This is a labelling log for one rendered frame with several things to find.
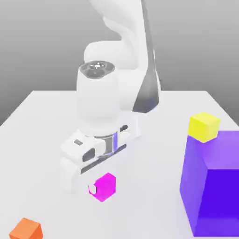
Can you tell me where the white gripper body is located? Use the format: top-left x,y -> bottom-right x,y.
59,137 -> 141,195

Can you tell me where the small magenta cube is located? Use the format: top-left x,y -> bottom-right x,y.
88,172 -> 117,203

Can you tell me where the small orange cube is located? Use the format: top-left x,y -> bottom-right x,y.
8,218 -> 43,239

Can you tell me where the small yellow cube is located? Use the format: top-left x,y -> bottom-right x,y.
188,112 -> 221,144

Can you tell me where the large purple box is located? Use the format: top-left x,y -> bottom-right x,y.
179,130 -> 239,237

